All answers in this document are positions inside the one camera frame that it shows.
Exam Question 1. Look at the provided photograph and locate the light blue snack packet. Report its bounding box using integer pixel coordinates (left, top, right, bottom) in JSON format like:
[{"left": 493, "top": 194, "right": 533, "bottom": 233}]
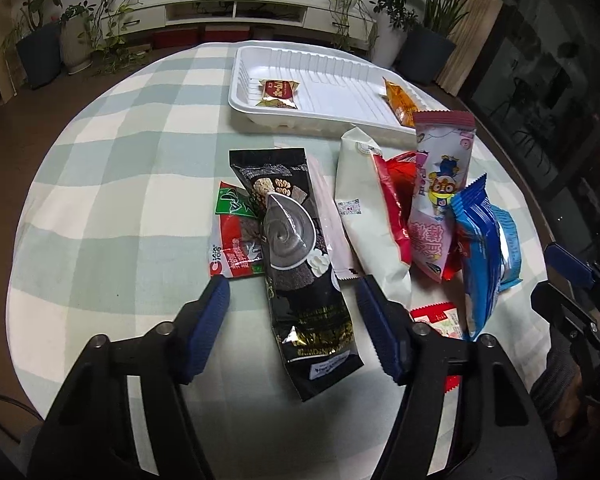
[{"left": 491, "top": 205, "right": 521, "bottom": 292}]

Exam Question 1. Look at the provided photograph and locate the dark blue snack packet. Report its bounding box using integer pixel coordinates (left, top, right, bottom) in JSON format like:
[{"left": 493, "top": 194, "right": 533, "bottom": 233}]
[{"left": 451, "top": 174, "right": 502, "bottom": 340}]

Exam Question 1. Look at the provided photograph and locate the green red snack packet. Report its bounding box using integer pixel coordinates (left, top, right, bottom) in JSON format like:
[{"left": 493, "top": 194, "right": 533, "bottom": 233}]
[{"left": 208, "top": 181, "right": 264, "bottom": 278}]

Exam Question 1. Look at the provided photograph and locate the black cookie snack packet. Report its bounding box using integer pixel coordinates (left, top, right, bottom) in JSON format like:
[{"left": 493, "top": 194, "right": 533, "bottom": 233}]
[{"left": 228, "top": 148, "right": 363, "bottom": 401}]

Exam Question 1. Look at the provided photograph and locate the pink cartoon snack packet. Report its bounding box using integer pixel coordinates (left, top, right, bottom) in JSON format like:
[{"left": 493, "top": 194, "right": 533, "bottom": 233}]
[{"left": 407, "top": 110, "right": 476, "bottom": 283}]

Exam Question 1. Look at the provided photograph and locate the white red snack packet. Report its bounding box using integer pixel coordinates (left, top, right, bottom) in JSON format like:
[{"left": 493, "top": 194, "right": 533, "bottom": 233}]
[{"left": 335, "top": 127, "right": 412, "bottom": 309}]

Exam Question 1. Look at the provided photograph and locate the orange snack bar packet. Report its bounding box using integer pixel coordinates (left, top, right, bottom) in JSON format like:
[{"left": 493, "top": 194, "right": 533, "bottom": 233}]
[{"left": 385, "top": 79, "right": 419, "bottom": 128}]

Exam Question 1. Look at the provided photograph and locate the small gold red candy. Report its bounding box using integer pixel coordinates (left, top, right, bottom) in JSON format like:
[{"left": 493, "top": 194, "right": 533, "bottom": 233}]
[{"left": 257, "top": 79, "right": 300, "bottom": 110}]

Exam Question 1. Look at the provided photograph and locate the right hand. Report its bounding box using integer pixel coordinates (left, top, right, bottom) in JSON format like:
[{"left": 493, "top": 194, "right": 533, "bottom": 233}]
[{"left": 531, "top": 333, "right": 600, "bottom": 442}]

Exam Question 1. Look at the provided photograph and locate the small red white packet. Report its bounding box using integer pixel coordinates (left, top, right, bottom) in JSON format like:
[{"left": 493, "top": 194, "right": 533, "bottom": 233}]
[{"left": 409, "top": 301, "right": 465, "bottom": 394}]

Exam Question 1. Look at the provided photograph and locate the checkered green white tablecloth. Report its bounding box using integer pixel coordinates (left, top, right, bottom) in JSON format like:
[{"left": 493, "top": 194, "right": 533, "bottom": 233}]
[{"left": 5, "top": 40, "right": 554, "bottom": 480}]

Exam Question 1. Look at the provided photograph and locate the pale pink snack packet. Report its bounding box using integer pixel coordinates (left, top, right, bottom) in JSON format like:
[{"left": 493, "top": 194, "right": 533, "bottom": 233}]
[{"left": 306, "top": 154, "right": 358, "bottom": 281}]

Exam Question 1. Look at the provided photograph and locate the shiny red snack packet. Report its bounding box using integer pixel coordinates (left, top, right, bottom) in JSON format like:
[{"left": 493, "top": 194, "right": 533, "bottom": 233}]
[{"left": 386, "top": 151, "right": 460, "bottom": 283}]

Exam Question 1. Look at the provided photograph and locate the large plant dark pot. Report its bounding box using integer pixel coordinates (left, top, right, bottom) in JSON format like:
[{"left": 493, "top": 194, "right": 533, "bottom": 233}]
[{"left": 398, "top": 0, "right": 516, "bottom": 84}]

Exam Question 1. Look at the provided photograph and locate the white plastic tray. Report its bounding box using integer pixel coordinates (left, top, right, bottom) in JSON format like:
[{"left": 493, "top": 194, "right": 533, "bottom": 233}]
[{"left": 228, "top": 41, "right": 444, "bottom": 148}]

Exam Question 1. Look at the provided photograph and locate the beige curtain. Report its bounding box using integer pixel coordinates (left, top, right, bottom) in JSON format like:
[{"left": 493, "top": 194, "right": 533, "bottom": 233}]
[{"left": 436, "top": 0, "right": 503, "bottom": 96}]

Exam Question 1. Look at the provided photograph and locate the plant in white pot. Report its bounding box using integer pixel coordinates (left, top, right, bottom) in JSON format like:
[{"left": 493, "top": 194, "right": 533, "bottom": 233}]
[{"left": 370, "top": 0, "right": 418, "bottom": 68}]

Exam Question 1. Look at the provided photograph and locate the red storage box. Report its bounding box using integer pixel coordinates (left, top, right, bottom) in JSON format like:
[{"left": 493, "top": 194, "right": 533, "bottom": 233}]
[
  {"left": 202, "top": 24, "right": 251, "bottom": 42},
  {"left": 150, "top": 27, "right": 200, "bottom": 50}
]

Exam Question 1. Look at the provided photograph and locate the white tv cabinet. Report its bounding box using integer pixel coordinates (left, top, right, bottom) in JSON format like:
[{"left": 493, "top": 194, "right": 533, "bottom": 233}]
[{"left": 124, "top": 0, "right": 362, "bottom": 47}]

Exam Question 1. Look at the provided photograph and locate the trailing vine plant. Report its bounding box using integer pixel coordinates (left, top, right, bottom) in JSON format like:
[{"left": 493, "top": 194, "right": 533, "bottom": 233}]
[{"left": 327, "top": 0, "right": 377, "bottom": 54}]

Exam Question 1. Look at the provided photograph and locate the left tall plant dark pot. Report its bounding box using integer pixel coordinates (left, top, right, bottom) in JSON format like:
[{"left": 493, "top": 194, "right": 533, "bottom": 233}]
[{"left": 3, "top": 0, "right": 62, "bottom": 90}]

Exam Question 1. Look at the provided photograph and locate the left plant white pot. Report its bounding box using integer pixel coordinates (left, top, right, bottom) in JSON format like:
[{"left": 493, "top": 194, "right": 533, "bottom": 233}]
[{"left": 59, "top": 0, "right": 146, "bottom": 75}]

